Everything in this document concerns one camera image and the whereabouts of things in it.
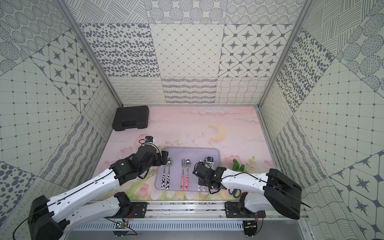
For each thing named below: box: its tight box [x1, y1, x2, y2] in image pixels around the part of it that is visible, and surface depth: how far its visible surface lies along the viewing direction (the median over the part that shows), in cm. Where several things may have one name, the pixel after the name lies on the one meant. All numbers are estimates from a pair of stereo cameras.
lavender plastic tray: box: [155, 146, 220, 192], surface depth 88 cm
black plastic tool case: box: [112, 105, 149, 132], surface depth 109 cm
